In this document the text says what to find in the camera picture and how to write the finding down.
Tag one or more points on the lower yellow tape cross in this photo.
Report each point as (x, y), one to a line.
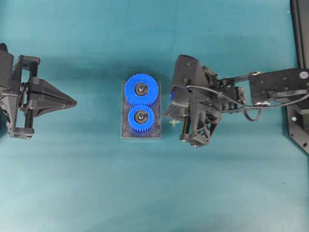
(174, 122)

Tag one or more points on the grey metal base plate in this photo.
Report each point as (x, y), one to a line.
(154, 132)

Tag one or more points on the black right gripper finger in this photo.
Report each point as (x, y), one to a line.
(176, 110)

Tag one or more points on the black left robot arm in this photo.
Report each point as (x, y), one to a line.
(5, 60)

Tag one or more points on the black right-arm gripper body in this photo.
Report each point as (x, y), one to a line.
(201, 118)

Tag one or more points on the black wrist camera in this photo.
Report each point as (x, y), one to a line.
(187, 71)

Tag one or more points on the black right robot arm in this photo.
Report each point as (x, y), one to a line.
(252, 93)

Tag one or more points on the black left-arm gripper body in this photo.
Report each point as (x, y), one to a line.
(17, 86)

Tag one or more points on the small blue gear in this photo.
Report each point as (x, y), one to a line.
(141, 126)

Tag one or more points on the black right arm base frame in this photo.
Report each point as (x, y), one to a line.
(298, 114)

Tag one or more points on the large blue gear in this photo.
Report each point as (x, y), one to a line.
(141, 89)

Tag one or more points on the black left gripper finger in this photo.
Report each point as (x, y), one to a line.
(40, 108)
(43, 87)

